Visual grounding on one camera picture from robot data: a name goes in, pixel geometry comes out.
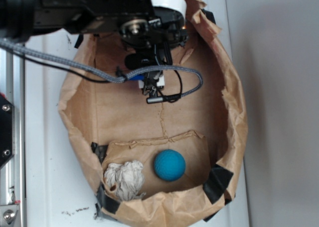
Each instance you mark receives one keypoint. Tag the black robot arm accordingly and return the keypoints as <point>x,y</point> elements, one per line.
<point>22,19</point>

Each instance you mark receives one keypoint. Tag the brown paper bag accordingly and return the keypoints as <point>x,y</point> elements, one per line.
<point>112,123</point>

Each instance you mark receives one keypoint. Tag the blue golf ball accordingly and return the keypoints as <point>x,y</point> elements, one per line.
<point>169,165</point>

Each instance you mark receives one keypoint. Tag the aluminium frame rail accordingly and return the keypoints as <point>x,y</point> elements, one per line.
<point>12,175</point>

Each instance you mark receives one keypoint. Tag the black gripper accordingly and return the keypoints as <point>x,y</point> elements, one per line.
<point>154,38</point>

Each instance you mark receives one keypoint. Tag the black metal bracket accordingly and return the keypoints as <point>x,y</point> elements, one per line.
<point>6,129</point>

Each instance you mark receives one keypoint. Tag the crumpled white paper ball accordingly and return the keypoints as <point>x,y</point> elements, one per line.
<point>126,179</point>

